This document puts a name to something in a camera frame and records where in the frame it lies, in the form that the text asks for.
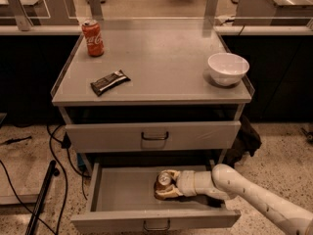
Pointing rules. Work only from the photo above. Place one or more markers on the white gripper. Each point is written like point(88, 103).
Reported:
point(186, 182)

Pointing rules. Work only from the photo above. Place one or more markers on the orange patterned soda can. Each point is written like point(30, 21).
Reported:
point(163, 181)

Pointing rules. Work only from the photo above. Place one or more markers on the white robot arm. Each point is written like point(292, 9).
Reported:
point(225, 183)

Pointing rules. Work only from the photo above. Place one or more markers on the open middle drawer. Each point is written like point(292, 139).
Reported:
point(122, 199)

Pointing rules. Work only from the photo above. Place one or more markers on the closed upper drawer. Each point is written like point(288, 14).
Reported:
point(152, 136)

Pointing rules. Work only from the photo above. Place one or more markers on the grey metal drawer cabinet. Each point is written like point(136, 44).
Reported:
point(166, 61)

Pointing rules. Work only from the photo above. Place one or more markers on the red coca-cola can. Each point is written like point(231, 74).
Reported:
point(92, 33)

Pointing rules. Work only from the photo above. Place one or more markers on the dark cloth behind cabinet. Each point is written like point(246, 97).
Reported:
point(247, 141)

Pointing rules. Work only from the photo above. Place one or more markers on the dark snack bar wrapper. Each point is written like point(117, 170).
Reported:
point(108, 82)

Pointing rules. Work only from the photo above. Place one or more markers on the black pole on floor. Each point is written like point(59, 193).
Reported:
point(30, 230)

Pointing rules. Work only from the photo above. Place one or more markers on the white bowl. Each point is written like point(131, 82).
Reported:
point(226, 68)

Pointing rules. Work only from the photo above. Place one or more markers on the grey desk right background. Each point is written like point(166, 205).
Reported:
point(273, 12)

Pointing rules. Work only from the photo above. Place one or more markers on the grey desk background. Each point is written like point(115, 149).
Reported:
point(273, 12)
point(39, 12)

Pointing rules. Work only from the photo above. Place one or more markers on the clear acrylic barrier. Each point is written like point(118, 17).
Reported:
point(222, 10)

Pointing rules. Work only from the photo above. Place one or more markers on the grey desk left background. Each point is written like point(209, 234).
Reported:
point(39, 12)

